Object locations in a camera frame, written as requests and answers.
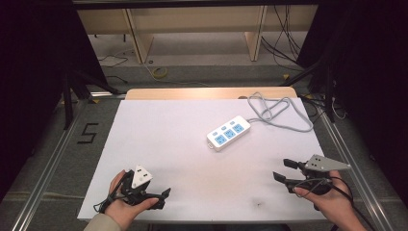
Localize person's right hand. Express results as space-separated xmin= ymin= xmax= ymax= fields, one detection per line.
xmin=293 ymin=169 xmax=354 ymax=222

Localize black metal stand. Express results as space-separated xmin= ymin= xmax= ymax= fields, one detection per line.
xmin=62 ymin=68 xmax=120 ymax=131
xmin=281 ymin=57 xmax=337 ymax=124

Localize yellow tape roll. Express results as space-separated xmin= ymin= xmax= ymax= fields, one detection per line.
xmin=151 ymin=65 xmax=168 ymax=80

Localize white table cover sheet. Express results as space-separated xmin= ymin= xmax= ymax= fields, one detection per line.
xmin=77 ymin=98 xmax=328 ymax=223

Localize person's left hand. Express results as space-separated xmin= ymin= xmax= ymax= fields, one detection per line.
xmin=104 ymin=169 xmax=160 ymax=231

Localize left hand-held gripper black cable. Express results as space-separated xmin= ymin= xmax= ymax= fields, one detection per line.
xmin=92 ymin=170 xmax=135 ymax=215

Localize grey power strip cable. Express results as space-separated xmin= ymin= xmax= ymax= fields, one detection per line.
xmin=246 ymin=91 xmax=315 ymax=134

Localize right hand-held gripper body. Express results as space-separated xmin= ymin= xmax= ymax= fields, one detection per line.
xmin=293 ymin=154 xmax=352 ymax=195

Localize bundle of black cables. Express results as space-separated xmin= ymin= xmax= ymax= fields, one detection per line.
xmin=260 ymin=4 xmax=306 ymax=70

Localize aluminium rail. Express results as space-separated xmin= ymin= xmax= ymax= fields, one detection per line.
xmin=11 ymin=98 xmax=90 ymax=231
xmin=317 ymin=105 xmax=395 ymax=231

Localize black curtain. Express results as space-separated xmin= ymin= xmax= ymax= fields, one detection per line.
xmin=0 ymin=0 xmax=110 ymax=201
xmin=295 ymin=0 xmax=408 ymax=200

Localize thin black floor cable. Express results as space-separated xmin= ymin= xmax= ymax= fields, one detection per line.
xmin=97 ymin=53 xmax=130 ymax=68

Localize black overhead bar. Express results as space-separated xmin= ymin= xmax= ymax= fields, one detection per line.
xmin=71 ymin=0 xmax=322 ymax=11

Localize light wooden bench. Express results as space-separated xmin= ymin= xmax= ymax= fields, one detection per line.
xmin=76 ymin=4 xmax=319 ymax=65

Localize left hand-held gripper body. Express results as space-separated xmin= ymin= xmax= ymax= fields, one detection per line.
xmin=119 ymin=164 xmax=154 ymax=206

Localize white power strip blue sockets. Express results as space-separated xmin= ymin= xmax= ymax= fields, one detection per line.
xmin=206 ymin=115 xmax=252 ymax=153

